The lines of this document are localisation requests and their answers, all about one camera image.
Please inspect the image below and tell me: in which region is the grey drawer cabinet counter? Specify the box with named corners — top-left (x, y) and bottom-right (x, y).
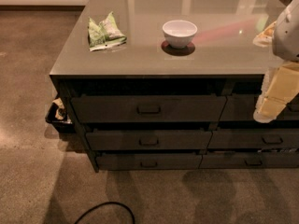
top-left (50, 0), bottom-right (299, 171)

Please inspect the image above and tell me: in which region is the black floor cable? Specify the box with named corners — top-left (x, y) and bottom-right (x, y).
top-left (73, 201), bottom-right (136, 224)

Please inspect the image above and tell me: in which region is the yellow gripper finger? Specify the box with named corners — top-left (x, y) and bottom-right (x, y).
top-left (253, 21), bottom-right (277, 48)
top-left (253, 62), bottom-right (299, 123)

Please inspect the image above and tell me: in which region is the black bin with trash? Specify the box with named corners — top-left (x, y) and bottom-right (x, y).
top-left (45, 97), bottom-right (75, 133)

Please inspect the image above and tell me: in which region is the green crumpled snack bag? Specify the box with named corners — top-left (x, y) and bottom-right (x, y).
top-left (88, 12), bottom-right (127, 51)

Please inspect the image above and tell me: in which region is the white ceramic bowl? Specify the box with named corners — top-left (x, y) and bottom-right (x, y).
top-left (163, 20), bottom-right (198, 49)

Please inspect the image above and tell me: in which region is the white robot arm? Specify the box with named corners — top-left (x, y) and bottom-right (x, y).
top-left (253, 0), bottom-right (299, 123)

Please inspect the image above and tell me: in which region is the dark round coaster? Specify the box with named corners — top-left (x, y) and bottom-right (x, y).
top-left (161, 41), bottom-right (195, 56)

